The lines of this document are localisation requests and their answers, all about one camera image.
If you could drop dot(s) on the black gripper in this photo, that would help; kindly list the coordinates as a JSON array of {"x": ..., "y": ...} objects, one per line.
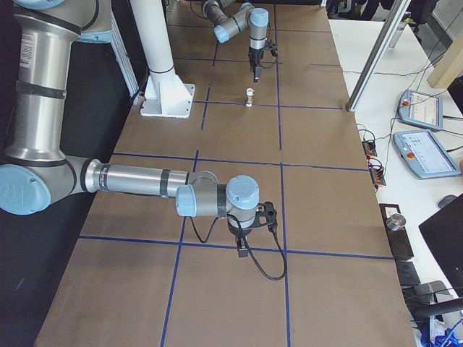
[
  {"x": 238, "y": 232},
  {"x": 255, "y": 56}
]

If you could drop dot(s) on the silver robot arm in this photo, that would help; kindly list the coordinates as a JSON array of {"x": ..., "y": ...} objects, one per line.
[
  {"x": 249, "y": 17},
  {"x": 85, "y": 126}
]

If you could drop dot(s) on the far orange connector block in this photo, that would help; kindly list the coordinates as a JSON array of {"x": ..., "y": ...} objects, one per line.
[{"x": 369, "y": 148}]

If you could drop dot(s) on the orange connector block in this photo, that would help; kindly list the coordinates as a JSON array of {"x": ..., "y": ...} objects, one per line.
[
  {"x": 377, "y": 175},
  {"x": 369, "y": 148}
]

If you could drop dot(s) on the near orange connector block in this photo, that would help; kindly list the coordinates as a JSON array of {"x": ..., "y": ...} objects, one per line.
[{"x": 377, "y": 175}]

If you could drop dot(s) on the steel cylinder weight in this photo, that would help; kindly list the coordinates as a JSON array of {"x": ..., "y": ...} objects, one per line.
[{"x": 395, "y": 222}]

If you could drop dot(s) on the black base block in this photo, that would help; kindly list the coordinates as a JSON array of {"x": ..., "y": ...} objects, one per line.
[{"x": 398, "y": 240}]

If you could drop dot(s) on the far teach pendant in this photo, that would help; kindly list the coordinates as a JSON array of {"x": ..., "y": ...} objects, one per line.
[{"x": 421, "y": 110}]

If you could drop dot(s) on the teach pendant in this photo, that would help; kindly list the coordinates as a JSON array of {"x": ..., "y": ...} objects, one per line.
[
  {"x": 421, "y": 110},
  {"x": 424, "y": 155}
]

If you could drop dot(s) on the near teach pendant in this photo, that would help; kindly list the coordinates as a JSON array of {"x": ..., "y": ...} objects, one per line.
[{"x": 424, "y": 155}]

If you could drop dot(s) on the wooden board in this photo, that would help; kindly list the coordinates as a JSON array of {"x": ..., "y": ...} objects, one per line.
[{"x": 449, "y": 67}]

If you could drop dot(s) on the black monitor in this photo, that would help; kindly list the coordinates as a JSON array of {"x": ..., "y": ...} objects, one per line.
[{"x": 442, "y": 233}]

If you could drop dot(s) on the black computer mouse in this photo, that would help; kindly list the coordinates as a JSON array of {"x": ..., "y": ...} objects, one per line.
[{"x": 446, "y": 200}]

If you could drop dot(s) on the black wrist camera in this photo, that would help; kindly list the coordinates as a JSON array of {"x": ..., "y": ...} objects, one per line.
[
  {"x": 266, "y": 216},
  {"x": 272, "y": 48}
]

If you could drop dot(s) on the white pedestal column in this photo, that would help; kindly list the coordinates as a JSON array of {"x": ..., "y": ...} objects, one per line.
[{"x": 165, "y": 95}]

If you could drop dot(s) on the aluminium frame post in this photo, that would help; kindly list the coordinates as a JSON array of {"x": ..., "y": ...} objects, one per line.
[{"x": 379, "y": 48}]

